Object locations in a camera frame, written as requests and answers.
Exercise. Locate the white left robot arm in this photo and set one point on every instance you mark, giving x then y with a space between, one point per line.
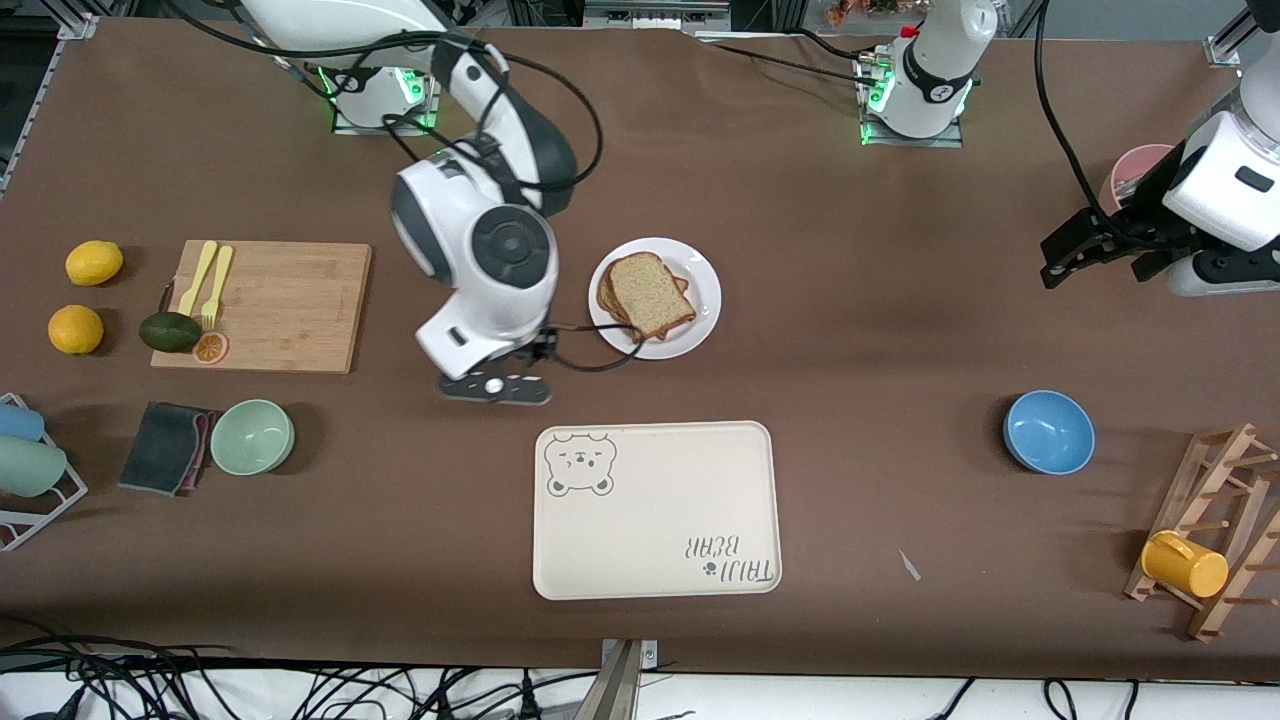
930 70

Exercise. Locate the blue bowl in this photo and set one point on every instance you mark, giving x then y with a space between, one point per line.
1048 432

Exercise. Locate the pale green cup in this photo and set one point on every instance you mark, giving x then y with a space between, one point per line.
30 467

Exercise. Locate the white round plate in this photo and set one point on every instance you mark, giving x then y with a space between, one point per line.
705 300

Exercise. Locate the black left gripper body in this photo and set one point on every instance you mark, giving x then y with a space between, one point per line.
1142 219

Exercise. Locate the green avocado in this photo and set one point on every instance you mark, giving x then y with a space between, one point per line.
170 333

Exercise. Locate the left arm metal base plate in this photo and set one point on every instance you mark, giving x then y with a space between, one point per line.
950 142

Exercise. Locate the aluminium frame structure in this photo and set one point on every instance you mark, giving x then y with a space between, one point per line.
650 12

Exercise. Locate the pink bowl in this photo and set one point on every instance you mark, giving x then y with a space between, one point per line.
1135 165

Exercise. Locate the light blue cup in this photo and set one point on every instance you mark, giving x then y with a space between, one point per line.
18 422

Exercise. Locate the yellow mug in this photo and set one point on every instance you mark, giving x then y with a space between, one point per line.
1185 566

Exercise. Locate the metal table edge bracket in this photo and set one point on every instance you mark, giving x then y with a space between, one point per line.
620 680

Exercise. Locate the aluminium table rail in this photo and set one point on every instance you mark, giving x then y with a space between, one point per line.
30 110

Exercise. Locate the yellow lemon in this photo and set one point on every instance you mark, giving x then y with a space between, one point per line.
94 263
75 330

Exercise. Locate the wooden mug rack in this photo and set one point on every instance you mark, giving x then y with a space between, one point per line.
1205 470

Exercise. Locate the aluminium corner bracket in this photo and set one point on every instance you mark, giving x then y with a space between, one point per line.
1228 45

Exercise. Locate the dark grey folded cloth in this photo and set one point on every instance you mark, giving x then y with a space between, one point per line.
160 448

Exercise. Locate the cream bear print tray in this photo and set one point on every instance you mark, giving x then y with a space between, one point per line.
650 500

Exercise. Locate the small white tape scrap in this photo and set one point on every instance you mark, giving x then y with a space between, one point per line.
909 565

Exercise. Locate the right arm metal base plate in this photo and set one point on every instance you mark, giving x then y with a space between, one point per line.
345 122

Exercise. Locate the pale green bowl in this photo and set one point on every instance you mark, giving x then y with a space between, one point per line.
252 438

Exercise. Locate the wooden cutting board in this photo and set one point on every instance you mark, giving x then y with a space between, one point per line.
290 310

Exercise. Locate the yellow lemon lower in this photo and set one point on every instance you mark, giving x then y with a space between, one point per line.
75 330

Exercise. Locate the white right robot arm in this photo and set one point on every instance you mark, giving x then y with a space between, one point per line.
490 250

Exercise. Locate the yellow plastic knife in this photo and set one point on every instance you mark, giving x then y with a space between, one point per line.
197 278

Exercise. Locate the brown bread slice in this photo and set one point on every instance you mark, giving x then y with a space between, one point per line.
650 295
602 296

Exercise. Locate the toy orange slice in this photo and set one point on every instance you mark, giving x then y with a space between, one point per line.
210 348

